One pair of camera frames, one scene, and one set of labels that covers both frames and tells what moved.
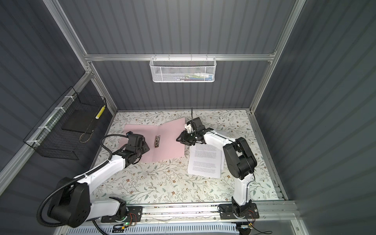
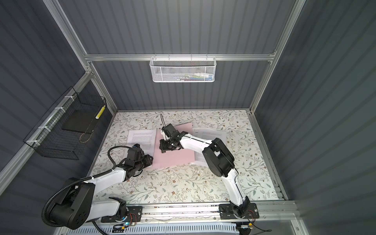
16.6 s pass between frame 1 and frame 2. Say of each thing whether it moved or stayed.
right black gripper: moved
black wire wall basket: stayed
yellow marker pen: stayed
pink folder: moved
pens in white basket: stayed
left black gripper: moved
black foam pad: stayed
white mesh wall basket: stayed
